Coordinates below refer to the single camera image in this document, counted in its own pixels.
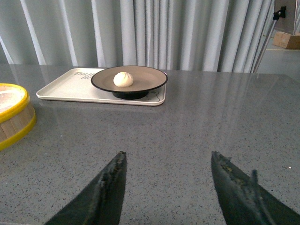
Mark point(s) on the white steamer liner cloth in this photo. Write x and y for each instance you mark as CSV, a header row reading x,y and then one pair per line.
x,y
9,97

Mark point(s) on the metal light stand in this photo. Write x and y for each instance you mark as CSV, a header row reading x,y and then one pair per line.
x,y
276,16

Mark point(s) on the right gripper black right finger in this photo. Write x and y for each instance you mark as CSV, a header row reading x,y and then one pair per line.
x,y
243,201

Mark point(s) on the grey reflector panel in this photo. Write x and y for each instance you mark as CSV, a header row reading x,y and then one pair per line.
x,y
287,23

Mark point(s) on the white steamed bun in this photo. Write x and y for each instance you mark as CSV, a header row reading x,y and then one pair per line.
x,y
123,79

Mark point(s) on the yellow rimmed bamboo steamer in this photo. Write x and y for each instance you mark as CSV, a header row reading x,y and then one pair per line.
x,y
18,121

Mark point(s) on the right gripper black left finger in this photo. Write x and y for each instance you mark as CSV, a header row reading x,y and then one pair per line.
x,y
100,202

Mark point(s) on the brown cardboard box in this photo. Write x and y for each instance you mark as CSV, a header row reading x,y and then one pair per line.
x,y
287,41

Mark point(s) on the brown plate with black rim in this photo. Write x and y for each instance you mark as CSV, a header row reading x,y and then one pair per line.
x,y
145,79

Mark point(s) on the grey pleated curtain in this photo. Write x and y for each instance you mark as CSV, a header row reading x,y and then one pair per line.
x,y
206,35

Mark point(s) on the white bear print tray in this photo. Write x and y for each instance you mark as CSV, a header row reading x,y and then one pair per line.
x,y
75,85

